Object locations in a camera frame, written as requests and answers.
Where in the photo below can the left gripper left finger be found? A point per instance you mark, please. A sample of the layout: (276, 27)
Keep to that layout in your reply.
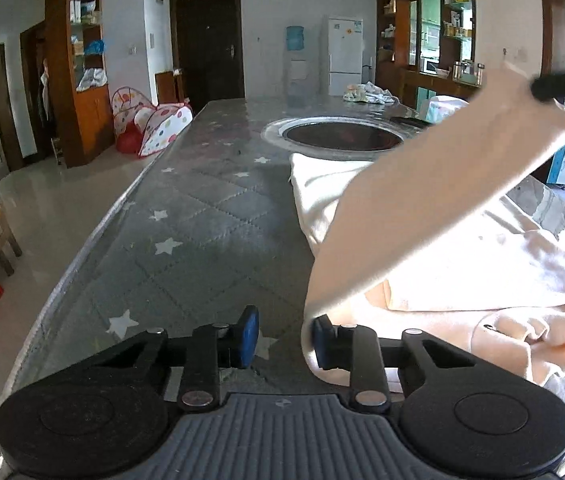
(211, 348)

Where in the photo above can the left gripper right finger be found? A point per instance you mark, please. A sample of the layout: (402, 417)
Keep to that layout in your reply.
(357, 350)

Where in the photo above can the cream fleece garment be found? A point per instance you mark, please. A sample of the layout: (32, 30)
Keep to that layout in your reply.
(427, 238)

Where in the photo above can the grey star patterned table cover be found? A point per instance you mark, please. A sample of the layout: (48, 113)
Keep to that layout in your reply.
(208, 228)

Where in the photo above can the tissue pack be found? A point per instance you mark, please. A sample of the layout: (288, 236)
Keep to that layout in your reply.
(437, 108)

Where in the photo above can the wooden sideboard table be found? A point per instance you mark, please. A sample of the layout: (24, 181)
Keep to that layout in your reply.
(405, 84)

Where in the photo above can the wooden display cabinet right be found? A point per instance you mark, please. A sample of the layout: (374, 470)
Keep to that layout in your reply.
(428, 36)

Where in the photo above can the round black induction cooktop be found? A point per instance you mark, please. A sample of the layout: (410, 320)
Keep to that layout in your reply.
(336, 137)

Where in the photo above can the crumpled floral cloth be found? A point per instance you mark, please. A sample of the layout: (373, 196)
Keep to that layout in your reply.
(369, 93)

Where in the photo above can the polka dot play tent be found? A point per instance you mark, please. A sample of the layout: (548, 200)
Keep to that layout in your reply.
(142, 128)

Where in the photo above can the white refrigerator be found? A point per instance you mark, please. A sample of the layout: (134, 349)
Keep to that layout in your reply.
(344, 50)

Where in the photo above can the wooden shelf cabinet left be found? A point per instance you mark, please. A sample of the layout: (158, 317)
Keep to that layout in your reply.
(78, 90)

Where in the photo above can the water dispenser with bottle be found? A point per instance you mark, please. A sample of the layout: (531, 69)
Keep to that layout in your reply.
(295, 62)

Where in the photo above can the dark wooden door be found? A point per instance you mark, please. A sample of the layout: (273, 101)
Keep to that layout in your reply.
(207, 48)

